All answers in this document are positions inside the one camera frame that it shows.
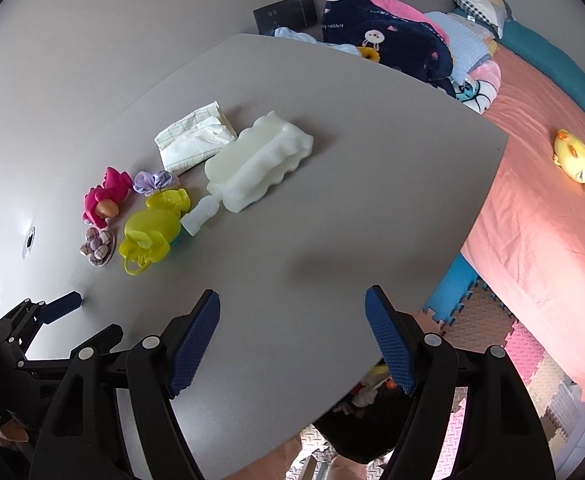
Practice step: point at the bin with black bag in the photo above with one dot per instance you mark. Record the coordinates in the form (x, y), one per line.
(352, 440)

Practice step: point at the light blue cloth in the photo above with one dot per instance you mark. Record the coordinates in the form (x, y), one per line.
(317, 41)

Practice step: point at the light blue folded blanket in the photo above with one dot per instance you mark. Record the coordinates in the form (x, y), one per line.
(465, 42)

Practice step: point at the yellow-green plastic toy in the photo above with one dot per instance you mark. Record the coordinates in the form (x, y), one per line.
(152, 227)

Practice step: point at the small white bottle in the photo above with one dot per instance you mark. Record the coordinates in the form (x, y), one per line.
(200, 215)

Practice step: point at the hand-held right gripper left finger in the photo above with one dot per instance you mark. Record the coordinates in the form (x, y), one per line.
(192, 345)

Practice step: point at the pink bed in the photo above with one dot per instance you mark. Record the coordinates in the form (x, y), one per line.
(537, 250)

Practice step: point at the pink fleece blanket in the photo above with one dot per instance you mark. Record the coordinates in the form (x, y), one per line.
(402, 7)

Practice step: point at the black wall socket panel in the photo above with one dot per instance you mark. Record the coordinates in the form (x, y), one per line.
(287, 11)

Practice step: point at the yellow plush toy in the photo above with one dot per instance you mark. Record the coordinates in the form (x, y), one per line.
(574, 157)

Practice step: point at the pink plastic toy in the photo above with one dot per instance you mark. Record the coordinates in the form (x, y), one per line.
(102, 192)

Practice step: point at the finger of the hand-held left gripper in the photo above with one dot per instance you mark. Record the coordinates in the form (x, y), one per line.
(62, 306)
(97, 336)

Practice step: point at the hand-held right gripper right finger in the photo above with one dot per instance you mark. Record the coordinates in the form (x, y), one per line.
(392, 340)

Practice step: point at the teal pillow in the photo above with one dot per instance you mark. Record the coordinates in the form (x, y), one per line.
(557, 55)

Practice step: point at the navy printed blanket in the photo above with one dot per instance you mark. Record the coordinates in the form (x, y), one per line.
(392, 40)

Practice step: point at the foam floor mat tiles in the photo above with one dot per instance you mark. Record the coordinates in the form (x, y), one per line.
(487, 320)

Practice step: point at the white fluffy cloth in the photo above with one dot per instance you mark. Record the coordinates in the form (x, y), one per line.
(260, 160)

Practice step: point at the pink cartoon blanket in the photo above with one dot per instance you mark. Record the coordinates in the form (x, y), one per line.
(479, 87)

